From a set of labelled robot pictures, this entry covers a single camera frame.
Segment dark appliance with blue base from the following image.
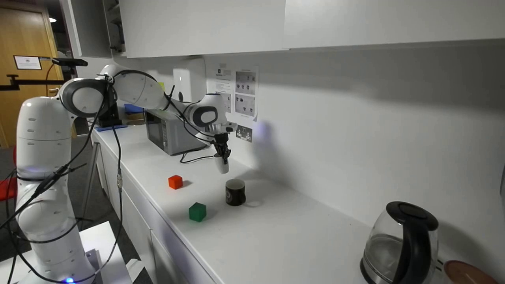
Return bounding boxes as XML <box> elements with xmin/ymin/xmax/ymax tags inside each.
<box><xmin>97</xmin><ymin>100</ymin><xmax>130</xmax><ymax>133</ymax></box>

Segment round wooden coaster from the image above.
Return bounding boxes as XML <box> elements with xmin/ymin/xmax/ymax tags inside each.
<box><xmin>444</xmin><ymin>259</ymin><xmax>499</xmax><ymax>284</ymax></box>

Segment white base cabinet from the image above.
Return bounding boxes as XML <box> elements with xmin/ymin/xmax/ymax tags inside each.
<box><xmin>94</xmin><ymin>136</ymin><xmax>226</xmax><ymax>284</ymax></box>

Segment white paper towel dispenser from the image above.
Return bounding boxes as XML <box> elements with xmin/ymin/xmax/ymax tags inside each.
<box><xmin>172</xmin><ymin>68</ymin><xmax>195</xmax><ymax>106</ymax></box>

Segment white door sign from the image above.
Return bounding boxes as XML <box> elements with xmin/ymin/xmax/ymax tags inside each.
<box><xmin>13</xmin><ymin>55</ymin><xmax>43</xmax><ymax>71</ymax></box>

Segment black microwave plug and cable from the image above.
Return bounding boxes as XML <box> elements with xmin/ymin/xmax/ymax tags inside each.
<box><xmin>179</xmin><ymin>149</ymin><xmax>221</xmax><ymax>166</ymax></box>

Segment orange block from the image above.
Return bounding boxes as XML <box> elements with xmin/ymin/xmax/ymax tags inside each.
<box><xmin>168</xmin><ymin>174</ymin><xmax>185</xmax><ymax>191</ymax></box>

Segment red emergency stop button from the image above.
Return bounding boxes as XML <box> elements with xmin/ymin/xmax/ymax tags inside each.
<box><xmin>0</xmin><ymin>177</ymin><xmax>19</xmax><ymax>204</ymax></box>

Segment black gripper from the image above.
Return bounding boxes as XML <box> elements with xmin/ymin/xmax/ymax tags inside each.
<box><xmin>213</xmin><ymin>131</ymin><xmax>234</xmax><ymax>166</ymax></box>

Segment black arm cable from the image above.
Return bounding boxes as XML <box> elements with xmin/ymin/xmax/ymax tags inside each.
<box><xmin>0</xmin><ymin>78</ymin><xmax>223</xmax><ymax>284</ymax></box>

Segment wooden door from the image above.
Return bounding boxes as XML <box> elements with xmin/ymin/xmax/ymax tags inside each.
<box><xmin>0</xmin><ymin>5</ymin><xmax>79</xmax><ymax>149</ymax></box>

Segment green block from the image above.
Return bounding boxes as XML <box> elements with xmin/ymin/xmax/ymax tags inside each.
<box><xmin>188</xmin><ymin>201</ymin><xmax>209</xmax><ymax>224</ymax></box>

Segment black mug with white inside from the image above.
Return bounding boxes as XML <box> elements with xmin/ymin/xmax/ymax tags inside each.
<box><xmin>224</xmin><ymin>177</ymin><xmax>248</xmax><ymax>208</ymax></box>

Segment wall power socket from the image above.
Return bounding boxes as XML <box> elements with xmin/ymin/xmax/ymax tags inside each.
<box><xmin>234</xmin><ymin>123</ymin><xmax>254</xmax><ymax>144</ymax></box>

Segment small photo wall poster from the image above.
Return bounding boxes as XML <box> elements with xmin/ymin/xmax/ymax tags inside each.
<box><xmin>234</xmin><ymin>93</ymin><xmax>259</xmax><ymax>119</ymax></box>
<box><xmin>234</xmin><ymin>70</ymin><xmax>259</xmax><ymax>96</ymax></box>

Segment glass electric kettle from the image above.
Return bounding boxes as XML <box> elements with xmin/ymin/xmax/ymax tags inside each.
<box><xmin>360</xmin><ymin>201</ymin><xmax>442</xmax><ymax>284</ymax></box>

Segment white robot stand table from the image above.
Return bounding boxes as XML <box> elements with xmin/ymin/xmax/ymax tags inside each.
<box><xmin>0</xmin><ymin>220</ymin><xmax>135</xmax><ymax>284</ymax></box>

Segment white upper wall cabinets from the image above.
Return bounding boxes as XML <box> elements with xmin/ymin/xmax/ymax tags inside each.
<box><xmin>117</xmin><ymin>0</ymin><xmax>505</xmax><ymax>60</ymax></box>

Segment grey microwave oven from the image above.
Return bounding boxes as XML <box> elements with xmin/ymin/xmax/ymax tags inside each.
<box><xmin>146</xmin><ymin>109</ymin><xmax>210</xmax><ymax>158</ymax></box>

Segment black camera stand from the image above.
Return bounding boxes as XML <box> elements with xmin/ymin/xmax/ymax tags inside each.
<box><xmin>0</xmin><ymin>55</ymin><xmax>90</xmax><ymax>95</ymax></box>

